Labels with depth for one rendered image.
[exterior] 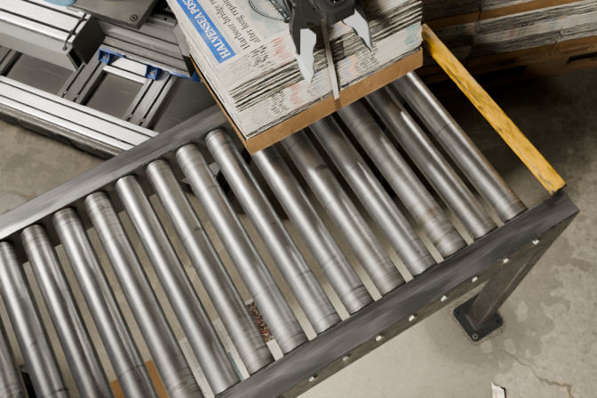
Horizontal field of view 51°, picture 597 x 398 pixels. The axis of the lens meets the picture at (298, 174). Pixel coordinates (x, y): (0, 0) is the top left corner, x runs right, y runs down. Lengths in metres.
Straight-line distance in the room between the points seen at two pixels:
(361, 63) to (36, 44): 0.80
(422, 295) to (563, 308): 0.96
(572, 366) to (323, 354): 1.04
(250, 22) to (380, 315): 0.53
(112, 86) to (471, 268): 1.39
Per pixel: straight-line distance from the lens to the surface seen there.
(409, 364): 1.88
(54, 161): 2.32
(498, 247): 1.14
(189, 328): 1.11
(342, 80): 1.15
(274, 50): 1.02
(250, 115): 1.09
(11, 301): 1.23
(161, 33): 1.48
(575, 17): 2.12
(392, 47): 1.17
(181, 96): 2.04
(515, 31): 2.07
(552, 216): 1.18
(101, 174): 1.26
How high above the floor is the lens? 1.84
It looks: 63 degrees down
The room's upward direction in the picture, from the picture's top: 10 degrees counter-clockwise
